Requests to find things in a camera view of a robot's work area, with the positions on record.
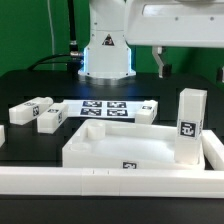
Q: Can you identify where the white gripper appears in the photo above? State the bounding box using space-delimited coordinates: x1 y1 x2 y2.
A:
124 0 224 78

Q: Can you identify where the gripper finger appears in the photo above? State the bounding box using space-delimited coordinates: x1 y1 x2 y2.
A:
216 66 224 83

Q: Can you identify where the white desk top panel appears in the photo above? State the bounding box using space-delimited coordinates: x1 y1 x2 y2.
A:
62 119 205 170

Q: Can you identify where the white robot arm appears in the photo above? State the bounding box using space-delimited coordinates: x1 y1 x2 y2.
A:
79 0 224 85

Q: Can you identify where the sheet with four tags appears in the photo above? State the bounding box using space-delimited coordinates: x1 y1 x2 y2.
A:
64 100 143 118

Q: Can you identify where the white U-shaped obstacle fence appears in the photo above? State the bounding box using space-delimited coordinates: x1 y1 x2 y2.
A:
0 125 224 199

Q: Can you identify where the black cable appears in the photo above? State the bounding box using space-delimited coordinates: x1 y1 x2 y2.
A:
27 0 84 72

